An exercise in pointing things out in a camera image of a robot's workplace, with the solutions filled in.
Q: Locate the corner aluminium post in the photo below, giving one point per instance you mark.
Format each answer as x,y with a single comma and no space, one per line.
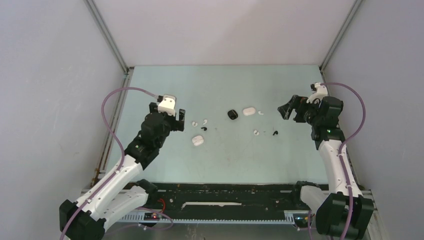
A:
340,34
106,33

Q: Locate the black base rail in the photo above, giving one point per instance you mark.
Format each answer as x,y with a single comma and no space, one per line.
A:
225,202

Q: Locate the aluminium frame rail front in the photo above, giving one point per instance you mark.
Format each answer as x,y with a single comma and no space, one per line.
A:
198,217

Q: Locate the left corner aluminium post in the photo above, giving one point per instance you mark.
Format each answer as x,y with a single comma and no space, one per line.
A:
106,33

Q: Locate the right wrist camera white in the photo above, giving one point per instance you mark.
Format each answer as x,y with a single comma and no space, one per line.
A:
319,92

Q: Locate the black charging case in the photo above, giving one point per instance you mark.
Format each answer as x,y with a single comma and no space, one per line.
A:
232,114

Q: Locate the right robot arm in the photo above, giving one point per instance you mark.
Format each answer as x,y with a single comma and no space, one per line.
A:
344,212

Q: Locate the white gold-trimmed charging case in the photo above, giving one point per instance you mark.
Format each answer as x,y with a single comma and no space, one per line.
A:
197,140

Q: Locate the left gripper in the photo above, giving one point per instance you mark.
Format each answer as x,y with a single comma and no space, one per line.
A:
175,125

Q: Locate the white oval charging case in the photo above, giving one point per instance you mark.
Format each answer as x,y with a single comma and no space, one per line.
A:
249,111

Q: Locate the right corner aluminium post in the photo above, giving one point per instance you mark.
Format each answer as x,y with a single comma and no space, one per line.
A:
340,34

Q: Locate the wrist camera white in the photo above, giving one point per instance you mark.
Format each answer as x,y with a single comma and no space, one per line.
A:
319,92
167,104

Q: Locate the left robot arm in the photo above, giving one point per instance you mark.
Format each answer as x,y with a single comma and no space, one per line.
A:
92,214

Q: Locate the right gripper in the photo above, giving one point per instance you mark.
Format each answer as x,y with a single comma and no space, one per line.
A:
298,103

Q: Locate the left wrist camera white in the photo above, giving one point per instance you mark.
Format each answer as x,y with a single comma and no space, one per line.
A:
167,104

